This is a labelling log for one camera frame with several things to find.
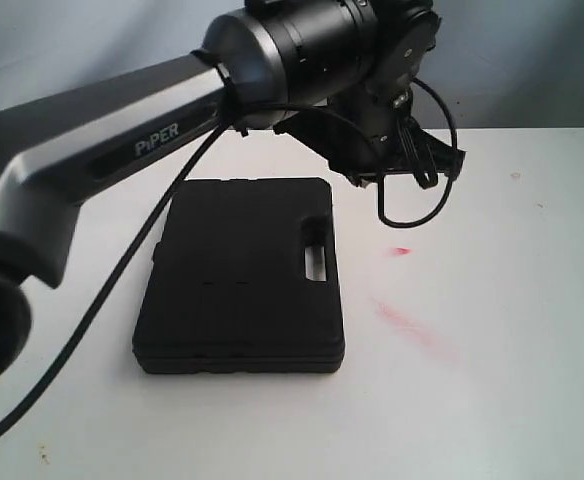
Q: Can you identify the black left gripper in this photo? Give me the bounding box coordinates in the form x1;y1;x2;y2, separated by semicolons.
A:
274;84;465;189

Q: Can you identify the black plastic tool case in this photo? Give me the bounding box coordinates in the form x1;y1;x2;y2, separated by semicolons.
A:
132;178;345;375

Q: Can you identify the grey left Piper robot arm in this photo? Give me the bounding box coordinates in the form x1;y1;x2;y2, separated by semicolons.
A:
0;1;464;375

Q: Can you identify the grey backdrop cloth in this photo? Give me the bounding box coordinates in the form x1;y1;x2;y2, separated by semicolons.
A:
0;0;584;128

